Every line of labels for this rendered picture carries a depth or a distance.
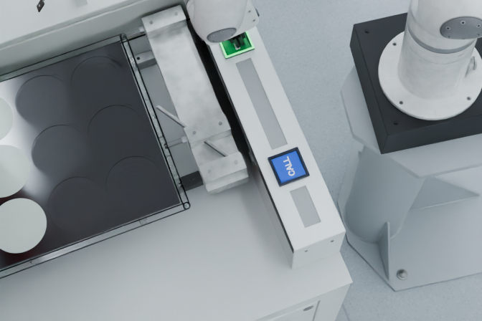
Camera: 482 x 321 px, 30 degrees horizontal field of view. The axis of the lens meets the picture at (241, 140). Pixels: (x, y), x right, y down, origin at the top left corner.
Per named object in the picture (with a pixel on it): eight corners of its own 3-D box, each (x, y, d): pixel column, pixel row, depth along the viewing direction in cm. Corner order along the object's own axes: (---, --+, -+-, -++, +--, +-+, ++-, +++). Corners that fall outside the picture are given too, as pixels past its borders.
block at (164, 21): (148, 39, 173) (146, 31, 170) (143, 24, 174) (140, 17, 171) (187, 26, 174) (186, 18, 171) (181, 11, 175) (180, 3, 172)
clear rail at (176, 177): (184, 211, 159) (183, 209, 158) (118, 36, 172) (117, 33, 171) (191, 208, 160) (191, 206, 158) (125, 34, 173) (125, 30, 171)
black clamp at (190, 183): (185, 191, 161) (183, 187, 159) (181, 180, 162) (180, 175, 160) (204, 185, 162) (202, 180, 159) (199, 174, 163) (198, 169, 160)
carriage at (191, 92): (208, 196, 164) (207, 191, 162) (144, 31, 177) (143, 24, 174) (249, 181, 165) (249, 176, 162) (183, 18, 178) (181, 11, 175)
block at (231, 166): (206, 188, 162) (204, 183, 159) (199, 171, 163) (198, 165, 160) (247, 173, 163) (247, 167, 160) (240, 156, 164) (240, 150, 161)
